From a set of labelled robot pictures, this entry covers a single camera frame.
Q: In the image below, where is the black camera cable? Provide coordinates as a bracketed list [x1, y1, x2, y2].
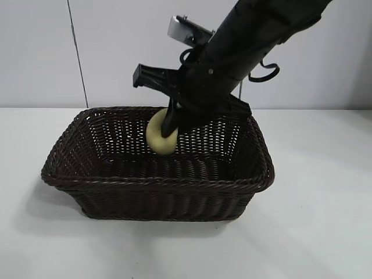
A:
[178, 47, 200, 65]

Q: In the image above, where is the black coiled arm cable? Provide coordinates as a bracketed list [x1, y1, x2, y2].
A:
[248, 55, 281, 84]

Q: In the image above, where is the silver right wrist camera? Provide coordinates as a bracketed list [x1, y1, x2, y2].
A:
[167, 16, 217, 49]

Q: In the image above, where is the pale yellow egg yolk pastry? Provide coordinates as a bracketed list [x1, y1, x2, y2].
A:
[146, 108, 177, 156]

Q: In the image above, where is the dark brown wicker basket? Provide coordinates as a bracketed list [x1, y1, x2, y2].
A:
[40, 106, 276, 221]

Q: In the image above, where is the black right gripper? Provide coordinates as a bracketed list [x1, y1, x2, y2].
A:
[132, 63, 252, 138]

